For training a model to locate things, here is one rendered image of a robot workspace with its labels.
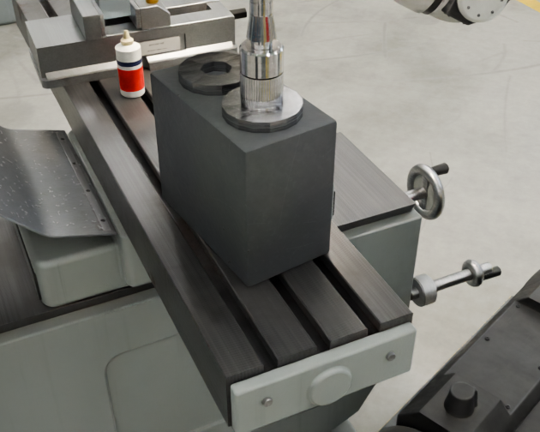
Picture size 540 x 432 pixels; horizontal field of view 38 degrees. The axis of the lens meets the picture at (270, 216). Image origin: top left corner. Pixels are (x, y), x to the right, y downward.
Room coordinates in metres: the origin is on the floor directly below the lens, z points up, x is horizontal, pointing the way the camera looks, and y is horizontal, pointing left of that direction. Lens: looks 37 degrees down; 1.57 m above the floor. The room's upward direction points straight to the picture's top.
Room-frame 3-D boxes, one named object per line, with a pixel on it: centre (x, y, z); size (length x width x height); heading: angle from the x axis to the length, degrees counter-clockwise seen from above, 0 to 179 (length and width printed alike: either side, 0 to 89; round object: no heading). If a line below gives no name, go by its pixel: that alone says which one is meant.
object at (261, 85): (0.77, 0.01, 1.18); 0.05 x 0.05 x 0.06
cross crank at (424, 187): (1.30, -0.28, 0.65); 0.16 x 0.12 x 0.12; 115
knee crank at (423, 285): (1.18, -0.37, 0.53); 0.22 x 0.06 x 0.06; 115
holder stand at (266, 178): (0.81, 0.04, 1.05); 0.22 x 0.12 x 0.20; 33
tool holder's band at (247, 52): (0.77, 0.01, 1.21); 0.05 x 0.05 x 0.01
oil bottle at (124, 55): (1.17, 0.23, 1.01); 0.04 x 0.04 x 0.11
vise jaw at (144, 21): (1.33, 0.22, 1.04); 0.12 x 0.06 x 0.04; 22
